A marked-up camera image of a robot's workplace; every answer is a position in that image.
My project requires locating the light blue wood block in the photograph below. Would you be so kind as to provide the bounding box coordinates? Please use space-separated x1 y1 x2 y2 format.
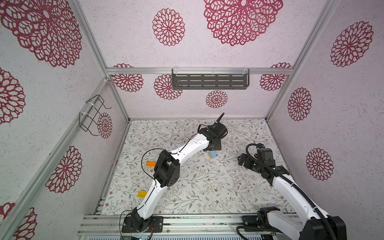
210 151 217 159

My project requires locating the orange wood block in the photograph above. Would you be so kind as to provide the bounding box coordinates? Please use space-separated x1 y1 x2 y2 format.
146 162 157 167

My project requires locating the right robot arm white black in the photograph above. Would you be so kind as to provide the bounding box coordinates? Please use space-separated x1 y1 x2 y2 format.
236 144 347 240

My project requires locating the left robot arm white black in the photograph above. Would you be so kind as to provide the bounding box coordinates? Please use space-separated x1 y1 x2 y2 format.
129 119 228 232

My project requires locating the yellow wood block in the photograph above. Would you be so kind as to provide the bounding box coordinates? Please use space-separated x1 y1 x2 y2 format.
137 190 148 198

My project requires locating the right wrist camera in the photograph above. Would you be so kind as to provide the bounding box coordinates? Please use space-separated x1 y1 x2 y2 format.
257 148 274 162

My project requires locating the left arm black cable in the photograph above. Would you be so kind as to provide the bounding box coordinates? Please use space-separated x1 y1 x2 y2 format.
119 112 226 240

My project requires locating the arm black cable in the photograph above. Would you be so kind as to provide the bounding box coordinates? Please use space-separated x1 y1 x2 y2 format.
235 143 338 240
119 112 226 240

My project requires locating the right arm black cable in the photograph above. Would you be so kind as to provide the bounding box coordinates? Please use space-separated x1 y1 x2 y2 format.
235 143 338 240

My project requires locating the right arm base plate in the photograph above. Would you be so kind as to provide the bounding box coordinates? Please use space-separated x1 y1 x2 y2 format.
242 215 260 232

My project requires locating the grey metal wall shelf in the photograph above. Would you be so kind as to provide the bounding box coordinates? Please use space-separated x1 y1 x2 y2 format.
171 69 250 90

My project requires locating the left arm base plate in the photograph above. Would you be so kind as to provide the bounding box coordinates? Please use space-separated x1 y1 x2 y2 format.
122 216 164 233

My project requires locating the black wire wall rack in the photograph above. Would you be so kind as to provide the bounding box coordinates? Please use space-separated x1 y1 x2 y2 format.
78 95 113 139

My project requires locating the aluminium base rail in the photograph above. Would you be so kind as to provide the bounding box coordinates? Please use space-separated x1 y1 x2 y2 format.
76 213 330 236

